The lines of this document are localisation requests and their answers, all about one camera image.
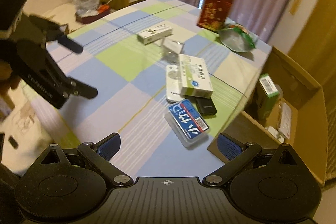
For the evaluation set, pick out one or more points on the checkered tablecloth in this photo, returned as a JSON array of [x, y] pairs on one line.
[[130, 78]]

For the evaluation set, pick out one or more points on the clear plastic box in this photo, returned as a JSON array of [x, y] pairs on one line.
[[171, 49]]

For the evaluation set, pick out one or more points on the red gift box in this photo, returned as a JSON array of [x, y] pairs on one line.
[[214, 13]]

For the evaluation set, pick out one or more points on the person left hand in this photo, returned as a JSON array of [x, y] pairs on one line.
[[8, 79]]

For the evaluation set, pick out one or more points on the green silver snack bag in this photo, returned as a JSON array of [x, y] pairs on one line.
[[237, 38]]

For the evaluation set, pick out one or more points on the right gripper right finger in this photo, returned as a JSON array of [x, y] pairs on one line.
[[237, 156]]

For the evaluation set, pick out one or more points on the blue floss pick box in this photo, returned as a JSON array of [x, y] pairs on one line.
[[188, 125]]

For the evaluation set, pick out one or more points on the white bird ointment box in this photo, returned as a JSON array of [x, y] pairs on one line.
[[154, 33]]

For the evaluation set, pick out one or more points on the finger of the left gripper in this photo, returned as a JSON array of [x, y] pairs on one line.
[[77, 88], [55, 32]]

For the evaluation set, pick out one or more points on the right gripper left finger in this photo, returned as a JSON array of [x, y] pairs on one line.
[[97, 156]]

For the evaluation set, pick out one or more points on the white power adapter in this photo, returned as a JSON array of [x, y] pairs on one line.
[[276, 134]]

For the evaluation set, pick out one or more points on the brown cardboard box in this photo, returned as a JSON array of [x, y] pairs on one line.
[[234, 81]]

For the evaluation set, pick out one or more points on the white green medicine box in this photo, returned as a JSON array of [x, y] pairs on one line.
[[194, 79]]

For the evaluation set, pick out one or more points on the black remote control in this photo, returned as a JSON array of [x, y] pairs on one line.
[[205, 106]]

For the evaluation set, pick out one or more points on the small white round remote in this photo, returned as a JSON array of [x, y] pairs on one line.
[[172, 84]]

